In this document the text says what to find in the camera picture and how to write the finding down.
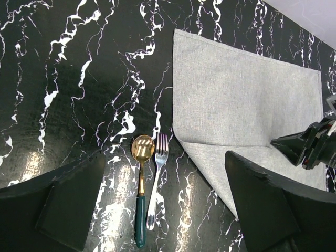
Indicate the grey cloth napkin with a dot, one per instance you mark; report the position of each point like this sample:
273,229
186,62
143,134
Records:
228,99

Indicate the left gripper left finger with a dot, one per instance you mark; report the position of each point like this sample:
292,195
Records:
53,211

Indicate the black marble pattern mat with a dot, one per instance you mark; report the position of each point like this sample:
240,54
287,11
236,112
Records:
77,76

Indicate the gold spoon green handle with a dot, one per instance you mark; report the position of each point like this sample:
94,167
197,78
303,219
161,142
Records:
142,150

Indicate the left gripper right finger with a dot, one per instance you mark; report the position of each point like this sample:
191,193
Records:
277,213

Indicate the silver fork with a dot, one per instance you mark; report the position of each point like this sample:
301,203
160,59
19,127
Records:
161,156

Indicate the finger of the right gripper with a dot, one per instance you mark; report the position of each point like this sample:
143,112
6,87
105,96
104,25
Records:
293,146

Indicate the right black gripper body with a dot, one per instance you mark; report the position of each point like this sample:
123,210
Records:
320,144

